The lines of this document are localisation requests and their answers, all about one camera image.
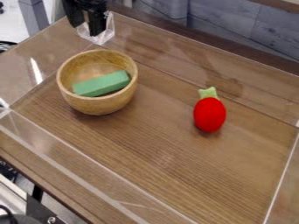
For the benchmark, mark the green rectangular stick block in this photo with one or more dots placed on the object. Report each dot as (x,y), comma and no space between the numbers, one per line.
(103,84)

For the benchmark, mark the red plush radish toy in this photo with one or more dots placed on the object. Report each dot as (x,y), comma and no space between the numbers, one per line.
(209,113)

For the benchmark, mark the brown wooden bowl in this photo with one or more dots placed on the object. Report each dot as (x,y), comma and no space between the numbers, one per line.
(85,66)

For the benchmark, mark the black bracket with screw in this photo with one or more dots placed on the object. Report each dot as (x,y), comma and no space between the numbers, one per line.
(37,211)

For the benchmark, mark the grey metal post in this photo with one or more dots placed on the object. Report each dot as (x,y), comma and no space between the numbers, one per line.
(33,15)

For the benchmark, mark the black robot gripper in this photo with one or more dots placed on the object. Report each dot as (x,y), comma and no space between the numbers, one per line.
(97,14)

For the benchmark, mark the clear acrylic tray enclosure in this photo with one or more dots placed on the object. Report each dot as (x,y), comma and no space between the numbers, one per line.
(141,165)

